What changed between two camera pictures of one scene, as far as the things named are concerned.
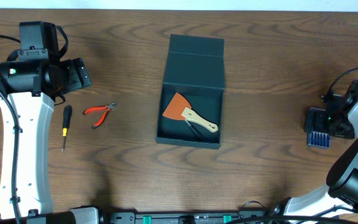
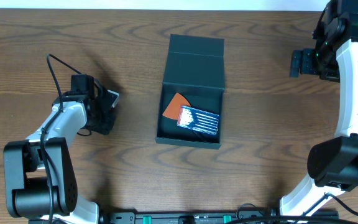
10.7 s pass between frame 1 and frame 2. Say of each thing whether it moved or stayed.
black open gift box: stayed
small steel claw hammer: moved
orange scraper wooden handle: stayed
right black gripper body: moved
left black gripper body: moved
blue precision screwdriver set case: moved
